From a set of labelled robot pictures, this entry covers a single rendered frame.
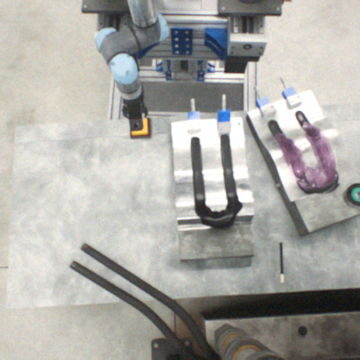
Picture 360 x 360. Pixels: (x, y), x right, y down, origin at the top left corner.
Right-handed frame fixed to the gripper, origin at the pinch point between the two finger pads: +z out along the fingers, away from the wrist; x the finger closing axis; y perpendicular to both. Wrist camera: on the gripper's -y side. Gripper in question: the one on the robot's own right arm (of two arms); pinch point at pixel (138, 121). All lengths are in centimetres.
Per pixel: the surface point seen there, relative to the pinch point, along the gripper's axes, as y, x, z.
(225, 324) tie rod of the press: -74, -26, 5
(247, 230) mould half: -44, -37, 1
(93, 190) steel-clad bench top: -23.5, 18.9, 6.9
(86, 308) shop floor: -68, 42, 87
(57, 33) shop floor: 108, 61, 87
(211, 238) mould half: -46, -24, 1
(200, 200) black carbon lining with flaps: -32.7, -20.7, -4.4
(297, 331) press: -78, -51, 9
